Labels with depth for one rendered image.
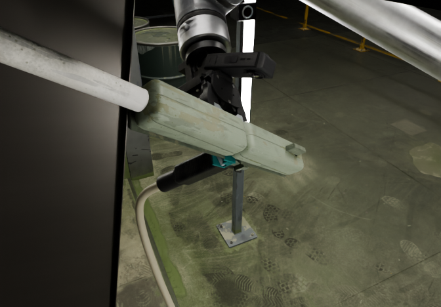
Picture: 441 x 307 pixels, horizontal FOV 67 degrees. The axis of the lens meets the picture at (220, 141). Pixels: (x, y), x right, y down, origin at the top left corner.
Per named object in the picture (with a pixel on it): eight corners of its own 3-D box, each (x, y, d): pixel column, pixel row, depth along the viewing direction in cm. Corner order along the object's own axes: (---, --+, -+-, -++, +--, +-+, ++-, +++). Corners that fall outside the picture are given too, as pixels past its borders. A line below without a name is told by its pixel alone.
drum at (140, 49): (130, 121, 338) (115, 32, 290) (178, 105, 369) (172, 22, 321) (160, 146, 299) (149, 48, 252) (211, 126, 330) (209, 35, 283)
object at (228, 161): (220, 142, 50) (231, 136, 48) (224, 168, 48) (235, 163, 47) (208, 138, 48) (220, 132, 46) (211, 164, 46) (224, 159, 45)
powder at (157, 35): (119, 35, 292) (119, 34, 291) (172, 26, 321) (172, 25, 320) (149, 50, 256) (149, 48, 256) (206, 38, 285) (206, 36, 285)
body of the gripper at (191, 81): (207, 133, 58) (199, 76, 63) (247, 113, 54) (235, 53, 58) (175, 121, 52) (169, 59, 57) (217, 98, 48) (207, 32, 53)
